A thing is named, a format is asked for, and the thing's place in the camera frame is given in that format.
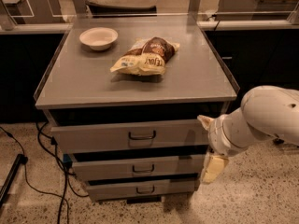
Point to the grey bottom drawer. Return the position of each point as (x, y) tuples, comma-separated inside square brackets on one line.
[(126, 188)]

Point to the grey top drawer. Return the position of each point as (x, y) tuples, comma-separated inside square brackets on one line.
[(123, 136)]

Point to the grey drawer cabinet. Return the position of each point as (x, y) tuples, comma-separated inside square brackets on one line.
[(79, 89)]

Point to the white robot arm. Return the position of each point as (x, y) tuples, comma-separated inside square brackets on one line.
[(266, 112)]

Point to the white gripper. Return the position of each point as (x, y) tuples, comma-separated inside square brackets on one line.
[(217, 136)]

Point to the white bowl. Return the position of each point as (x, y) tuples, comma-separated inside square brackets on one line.
[(98, 38)]

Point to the black floor stand bar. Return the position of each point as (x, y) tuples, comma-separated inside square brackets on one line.
[(20, 159)]

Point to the grey middle drawer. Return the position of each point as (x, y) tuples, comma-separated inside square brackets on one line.
[(117, 169)]

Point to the dark curved background base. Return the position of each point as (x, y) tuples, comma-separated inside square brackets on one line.
[(106, 11)]

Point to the yellow brown snack bag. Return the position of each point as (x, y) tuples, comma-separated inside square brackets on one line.
[(147, 57)]

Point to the grey drawer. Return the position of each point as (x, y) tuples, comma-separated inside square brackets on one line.
[(123, 136), (126, 188), (117, 169)]

